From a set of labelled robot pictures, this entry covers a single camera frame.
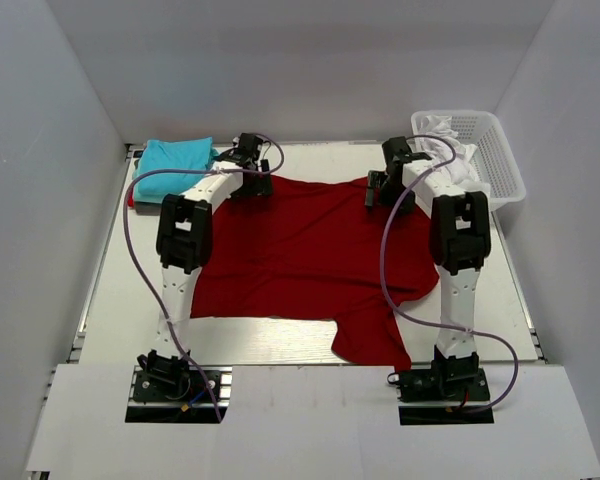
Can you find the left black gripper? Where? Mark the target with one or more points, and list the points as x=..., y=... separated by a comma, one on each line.
x=262, y=186

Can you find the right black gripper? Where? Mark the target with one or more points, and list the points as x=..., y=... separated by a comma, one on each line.
x=377, y=180

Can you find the dark red t-shirt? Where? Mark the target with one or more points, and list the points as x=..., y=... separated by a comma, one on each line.
x=311, y=251

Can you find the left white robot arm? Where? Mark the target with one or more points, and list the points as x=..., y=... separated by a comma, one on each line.
x=185, y=230

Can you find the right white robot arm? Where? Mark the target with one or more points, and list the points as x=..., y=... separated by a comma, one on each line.
x=459, y=240

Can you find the folded teal t-shirt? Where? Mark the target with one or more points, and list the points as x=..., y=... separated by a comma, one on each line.
x=153, y=189

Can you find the crumpled white t-shirt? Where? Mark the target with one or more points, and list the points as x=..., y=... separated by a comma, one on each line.
x=461, y=171

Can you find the folded light blue t-shirt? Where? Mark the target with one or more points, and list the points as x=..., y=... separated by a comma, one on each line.
x=202, y=145

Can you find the white plastic laundry basket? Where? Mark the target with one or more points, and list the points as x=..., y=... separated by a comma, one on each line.
x=493, y=161

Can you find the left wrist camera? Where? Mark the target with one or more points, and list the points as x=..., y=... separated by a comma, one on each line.
x=238, y=158

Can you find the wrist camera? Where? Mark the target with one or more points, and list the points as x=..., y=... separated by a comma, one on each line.
x=238, y=158
x=415, y=156

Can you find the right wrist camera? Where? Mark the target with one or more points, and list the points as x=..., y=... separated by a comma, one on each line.
x=415, y=156

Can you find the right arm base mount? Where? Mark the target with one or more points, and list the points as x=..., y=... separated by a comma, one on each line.
x=422, y=401

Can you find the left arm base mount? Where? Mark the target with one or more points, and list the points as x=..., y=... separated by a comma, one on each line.
x=193, y=401

